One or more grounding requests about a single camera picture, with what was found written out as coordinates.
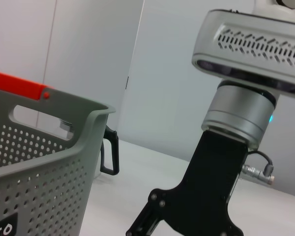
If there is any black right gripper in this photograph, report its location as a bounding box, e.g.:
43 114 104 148
124 130 249 236

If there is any grey perforated storage bin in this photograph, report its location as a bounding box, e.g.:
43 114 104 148
0 87 117 236

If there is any glass pitcher with black handle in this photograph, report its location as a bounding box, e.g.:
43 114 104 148
56 118 120 180

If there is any right gripper cable with plugs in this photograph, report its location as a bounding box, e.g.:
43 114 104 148
241 150 276 185

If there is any orange bin handle grip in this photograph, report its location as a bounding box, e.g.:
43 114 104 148
0 70 55 101

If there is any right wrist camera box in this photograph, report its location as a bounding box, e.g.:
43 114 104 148
191 9 295 99

